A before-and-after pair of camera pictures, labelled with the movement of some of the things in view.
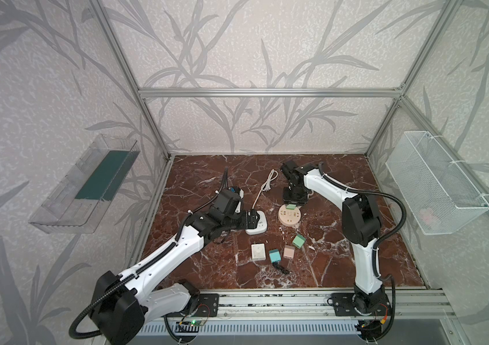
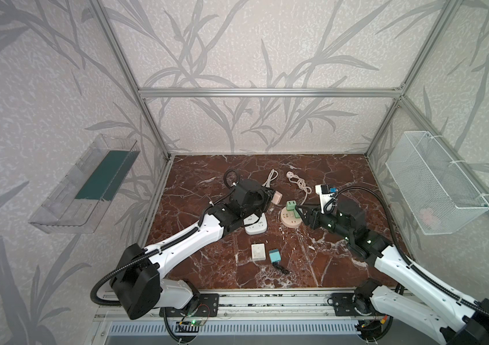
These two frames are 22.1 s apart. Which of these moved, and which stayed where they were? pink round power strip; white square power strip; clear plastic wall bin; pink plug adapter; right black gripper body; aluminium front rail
Moved: pink plug adapter; right black gripper body
Stayed: white square power strip; aluminium front rail; clear plastic wall bin; pink round power strip
